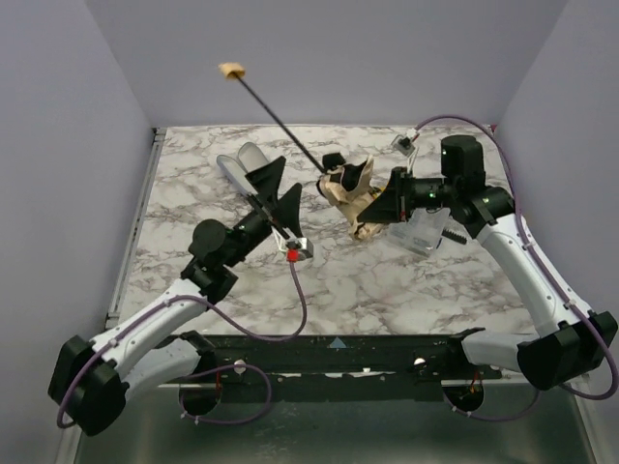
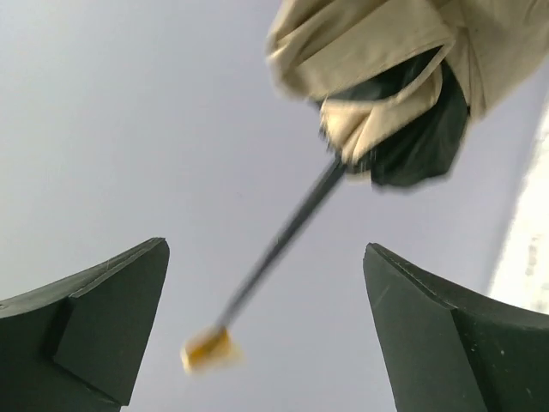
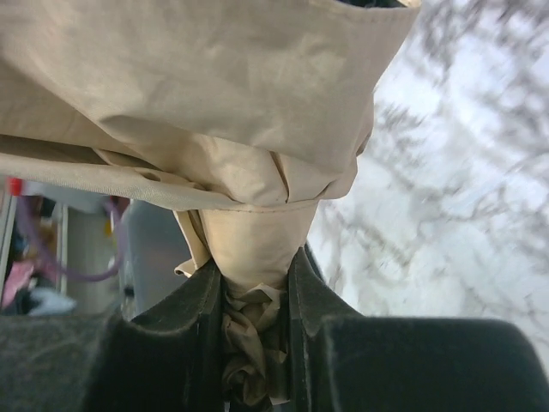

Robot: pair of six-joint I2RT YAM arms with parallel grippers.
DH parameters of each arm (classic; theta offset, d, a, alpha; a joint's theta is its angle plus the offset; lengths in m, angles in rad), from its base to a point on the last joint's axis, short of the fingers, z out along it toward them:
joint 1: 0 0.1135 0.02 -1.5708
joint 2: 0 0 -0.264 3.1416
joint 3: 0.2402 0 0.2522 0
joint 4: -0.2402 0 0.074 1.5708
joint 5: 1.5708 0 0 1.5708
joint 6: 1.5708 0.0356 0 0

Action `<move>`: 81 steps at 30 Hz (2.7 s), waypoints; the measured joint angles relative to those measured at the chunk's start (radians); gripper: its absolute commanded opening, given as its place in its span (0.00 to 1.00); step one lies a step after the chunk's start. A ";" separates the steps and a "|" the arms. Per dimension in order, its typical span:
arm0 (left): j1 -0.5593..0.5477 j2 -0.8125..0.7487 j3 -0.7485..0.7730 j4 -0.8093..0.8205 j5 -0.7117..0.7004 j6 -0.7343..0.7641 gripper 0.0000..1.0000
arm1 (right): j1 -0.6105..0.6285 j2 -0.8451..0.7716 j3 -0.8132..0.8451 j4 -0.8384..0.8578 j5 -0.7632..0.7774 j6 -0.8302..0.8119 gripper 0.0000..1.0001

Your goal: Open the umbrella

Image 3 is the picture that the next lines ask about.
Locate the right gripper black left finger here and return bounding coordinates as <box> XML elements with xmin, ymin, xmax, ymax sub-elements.
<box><xmin>1</xmin><ymin>263</ymin><xmax>223</xmax><ymax>411</ymax></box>

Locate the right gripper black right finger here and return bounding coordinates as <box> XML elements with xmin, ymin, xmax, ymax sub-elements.
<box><xmin>288</xmin><ymin>251</ymin><xmax>548</xmax><ymax>411</ymax></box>

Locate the beige umbrella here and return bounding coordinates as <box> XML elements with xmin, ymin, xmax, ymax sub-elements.
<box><xmin>1</xmin><ymin>1</ymin><xmax>420</xmax><ymax>410</ymax></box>

